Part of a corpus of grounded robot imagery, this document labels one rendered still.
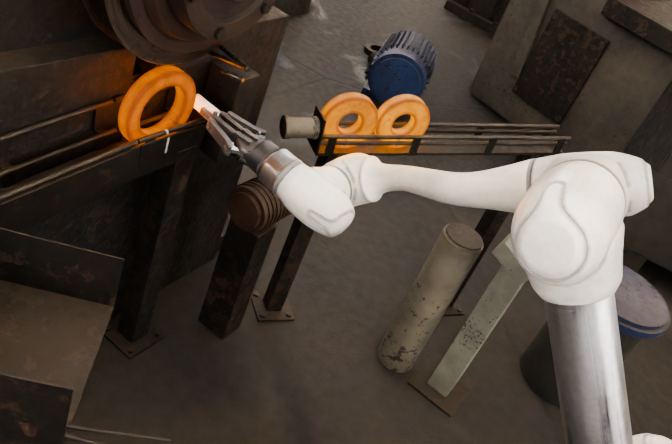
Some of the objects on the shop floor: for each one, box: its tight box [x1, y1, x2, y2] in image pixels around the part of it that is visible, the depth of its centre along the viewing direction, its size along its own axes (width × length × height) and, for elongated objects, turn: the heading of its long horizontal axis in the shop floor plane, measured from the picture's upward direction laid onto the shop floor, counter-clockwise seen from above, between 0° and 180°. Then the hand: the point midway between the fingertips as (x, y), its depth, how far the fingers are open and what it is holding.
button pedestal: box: [407, 232, 529, 417], centre depth 197 cm, size 16×24×62 cm, turn 120°
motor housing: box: [198, 176, 292, 340], centre depth 191 cm, size 13×22×54 cm, turn 120°
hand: (205, 108), depth 152 cm, fingers closed
